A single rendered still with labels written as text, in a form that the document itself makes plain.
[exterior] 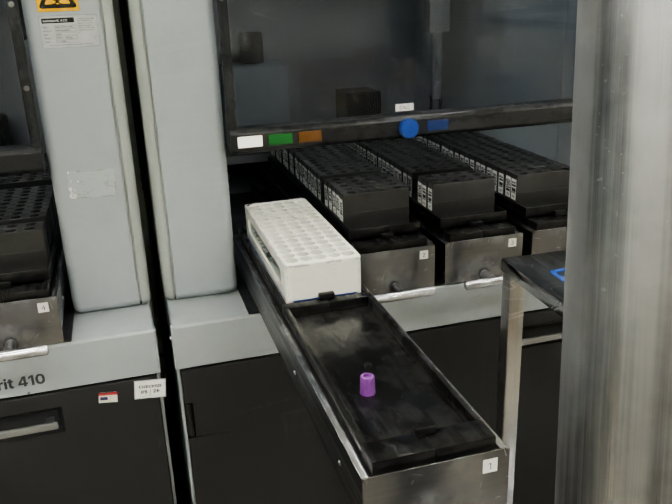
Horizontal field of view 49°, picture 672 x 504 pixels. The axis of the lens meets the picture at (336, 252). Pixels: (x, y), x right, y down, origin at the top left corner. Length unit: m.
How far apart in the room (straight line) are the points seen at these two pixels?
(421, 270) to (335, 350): 0.35
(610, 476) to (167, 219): 0.96
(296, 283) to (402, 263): 0.26
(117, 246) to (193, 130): 0.21
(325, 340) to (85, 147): 0.46
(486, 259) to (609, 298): 0.98
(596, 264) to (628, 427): 0.05
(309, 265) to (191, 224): 0.27
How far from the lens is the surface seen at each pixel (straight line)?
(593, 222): 0.22
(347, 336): 0.86
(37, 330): 1.09
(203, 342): 1.10
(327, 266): 0.92
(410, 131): 1.14
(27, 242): 1.12
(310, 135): 1.10
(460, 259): 1.17
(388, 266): 1.13
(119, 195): 1.11
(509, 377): 1.12
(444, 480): 0.66
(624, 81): 0.22
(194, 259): 1.15
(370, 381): 0.74
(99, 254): 1.14
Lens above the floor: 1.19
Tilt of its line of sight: 20 degrees down
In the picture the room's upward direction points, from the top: 2 degrees counter-clockwise
